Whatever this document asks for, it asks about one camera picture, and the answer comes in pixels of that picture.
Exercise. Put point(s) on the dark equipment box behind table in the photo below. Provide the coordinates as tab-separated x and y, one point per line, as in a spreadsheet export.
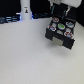
40	8

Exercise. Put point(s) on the black kcup holder drawer box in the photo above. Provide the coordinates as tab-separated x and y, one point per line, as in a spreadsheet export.
58	36

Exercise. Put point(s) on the kcup with red-blue lid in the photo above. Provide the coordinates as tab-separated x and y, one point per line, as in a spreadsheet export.
52	27
55	20

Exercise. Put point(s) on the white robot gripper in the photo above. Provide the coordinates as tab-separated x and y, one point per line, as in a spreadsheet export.
65	8

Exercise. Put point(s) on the kcup with red lid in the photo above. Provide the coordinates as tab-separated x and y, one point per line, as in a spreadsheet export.
68	34

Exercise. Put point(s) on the green-lidded white kcup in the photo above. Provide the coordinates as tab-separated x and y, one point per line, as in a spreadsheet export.
61	26

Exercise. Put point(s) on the kcup with blue lid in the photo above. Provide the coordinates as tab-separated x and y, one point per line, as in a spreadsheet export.
69	24

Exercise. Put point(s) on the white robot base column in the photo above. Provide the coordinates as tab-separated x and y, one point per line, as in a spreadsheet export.
26	13

